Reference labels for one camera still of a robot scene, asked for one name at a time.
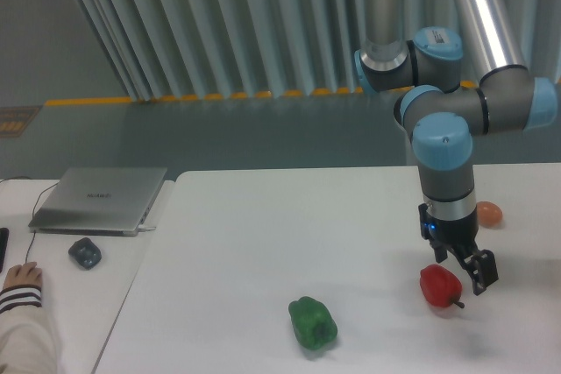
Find black phone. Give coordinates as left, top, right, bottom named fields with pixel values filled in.
left=0, top=227, right=10, bottom=272

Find silver closed laptop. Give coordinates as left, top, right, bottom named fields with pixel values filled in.
left=29, top=167, right=167, bottom=236

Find black mouse cable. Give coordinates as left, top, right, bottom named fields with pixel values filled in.
left=0, top=176, right=61, bottom=263

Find person's hand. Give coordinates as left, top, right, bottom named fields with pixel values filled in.
left=3, top=262, right=43, bottom=290

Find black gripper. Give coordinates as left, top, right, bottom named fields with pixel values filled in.
left=418, top=203, right=499, bottom=295

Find red bell pepper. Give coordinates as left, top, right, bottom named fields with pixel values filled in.
left=419, top=264, right=465, bottom=308

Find green bell pepper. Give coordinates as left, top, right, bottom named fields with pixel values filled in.
left=288, top=296, right=338, bottom=350

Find brown egg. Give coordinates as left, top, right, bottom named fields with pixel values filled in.
left=476, top=201, right=503, bottom=228

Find white usb plug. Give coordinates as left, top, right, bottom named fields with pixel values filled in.
left=138, top=225, right=156, bottom=232

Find dark grey small tray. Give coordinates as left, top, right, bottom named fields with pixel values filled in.
left=68, top=237, right=103, bottom=270

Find white striped sleeve forearm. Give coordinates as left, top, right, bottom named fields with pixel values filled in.
left=1, top=285, right=58, bottom=373

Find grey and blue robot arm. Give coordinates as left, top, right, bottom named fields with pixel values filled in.
left=354, top=0, right=559, bottom=294

